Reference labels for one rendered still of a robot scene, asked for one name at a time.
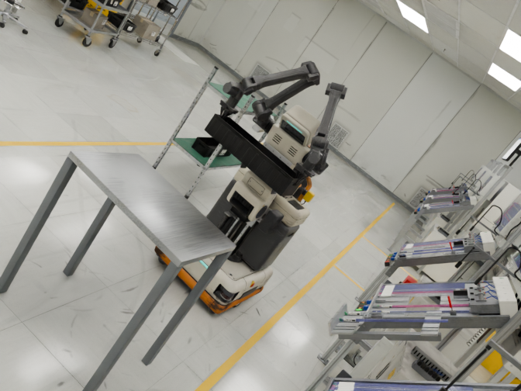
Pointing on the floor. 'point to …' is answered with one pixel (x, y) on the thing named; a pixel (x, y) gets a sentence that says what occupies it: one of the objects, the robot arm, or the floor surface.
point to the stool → (12, 14)
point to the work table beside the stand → (155, 196)
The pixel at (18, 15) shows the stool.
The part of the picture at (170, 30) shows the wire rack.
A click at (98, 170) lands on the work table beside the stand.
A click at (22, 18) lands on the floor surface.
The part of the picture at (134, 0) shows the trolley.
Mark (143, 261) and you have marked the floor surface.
